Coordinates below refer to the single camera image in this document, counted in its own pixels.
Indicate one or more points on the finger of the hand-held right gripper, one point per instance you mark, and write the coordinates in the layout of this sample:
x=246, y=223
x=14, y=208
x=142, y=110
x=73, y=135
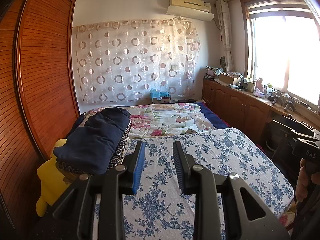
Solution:
x=287, y=127

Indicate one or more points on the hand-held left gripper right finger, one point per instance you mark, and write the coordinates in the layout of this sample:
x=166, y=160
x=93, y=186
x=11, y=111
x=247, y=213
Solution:
x=178, y=172

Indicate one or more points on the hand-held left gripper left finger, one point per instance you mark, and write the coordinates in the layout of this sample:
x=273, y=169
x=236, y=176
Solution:
x=138, y=170

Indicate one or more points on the navy blue t-shirt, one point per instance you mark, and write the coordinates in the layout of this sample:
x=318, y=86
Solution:
x=95, y=140

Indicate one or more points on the person's right hand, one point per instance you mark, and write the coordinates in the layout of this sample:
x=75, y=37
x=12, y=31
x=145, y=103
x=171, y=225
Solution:
x=303, y=180

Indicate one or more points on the grey handheld device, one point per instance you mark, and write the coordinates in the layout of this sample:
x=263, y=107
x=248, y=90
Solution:
x=290, y=103
x=277, y=98

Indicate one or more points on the dark circle-patterned folded garment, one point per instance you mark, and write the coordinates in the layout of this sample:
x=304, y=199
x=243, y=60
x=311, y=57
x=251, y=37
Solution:
x=120, y=147

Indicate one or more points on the green-capped bottle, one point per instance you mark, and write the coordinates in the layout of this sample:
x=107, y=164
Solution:
x=269, y=89

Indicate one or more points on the blue floral sheet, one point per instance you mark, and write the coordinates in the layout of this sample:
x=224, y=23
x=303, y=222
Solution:
x=225, y=167

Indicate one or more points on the pink figure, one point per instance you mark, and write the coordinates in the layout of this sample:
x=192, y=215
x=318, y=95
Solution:
x=259, y=88

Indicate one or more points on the colourful floral quilt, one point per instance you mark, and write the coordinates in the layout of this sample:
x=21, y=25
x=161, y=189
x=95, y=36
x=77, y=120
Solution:
x=170, y=120

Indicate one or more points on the wooden cabinet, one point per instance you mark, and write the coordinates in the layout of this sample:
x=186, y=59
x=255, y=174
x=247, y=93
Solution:
x=232, y=102

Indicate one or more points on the navy blue blanket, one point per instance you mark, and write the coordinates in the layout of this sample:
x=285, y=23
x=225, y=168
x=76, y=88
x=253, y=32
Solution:
x=212, y=117

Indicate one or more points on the window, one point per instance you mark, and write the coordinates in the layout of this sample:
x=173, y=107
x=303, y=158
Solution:
x=282, y=55

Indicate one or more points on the small cardboard box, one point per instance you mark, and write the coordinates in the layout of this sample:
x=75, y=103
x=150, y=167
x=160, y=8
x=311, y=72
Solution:
x=162, y=100

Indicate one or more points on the open cardboard box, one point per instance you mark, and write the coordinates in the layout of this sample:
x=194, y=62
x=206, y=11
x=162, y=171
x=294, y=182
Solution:
x=228, y=78

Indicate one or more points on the blue plastic bag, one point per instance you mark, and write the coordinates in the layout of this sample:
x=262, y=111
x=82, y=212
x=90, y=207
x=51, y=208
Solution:
x=158, y=93

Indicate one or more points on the yellow plush toy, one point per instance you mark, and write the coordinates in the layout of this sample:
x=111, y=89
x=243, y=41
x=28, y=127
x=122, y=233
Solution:
x=50, y=180

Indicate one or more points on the round dark mirror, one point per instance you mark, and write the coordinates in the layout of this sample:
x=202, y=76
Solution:
x=222, y=62

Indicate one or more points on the stack of papers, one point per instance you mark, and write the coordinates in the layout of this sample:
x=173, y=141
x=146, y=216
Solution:
x=212, y=73

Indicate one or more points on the sheer circle-patterned curtain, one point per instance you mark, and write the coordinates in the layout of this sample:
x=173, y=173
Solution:
x=130, y=60

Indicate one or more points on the white window curtain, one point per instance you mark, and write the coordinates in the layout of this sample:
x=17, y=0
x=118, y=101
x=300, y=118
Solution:
x=225, y=35

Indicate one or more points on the wooden slatted wardrobe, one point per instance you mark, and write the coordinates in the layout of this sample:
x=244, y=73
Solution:
x=37, y=80

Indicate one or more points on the wall air conditioner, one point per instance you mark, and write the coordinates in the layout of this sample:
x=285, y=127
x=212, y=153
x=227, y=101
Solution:
x=190, y=7

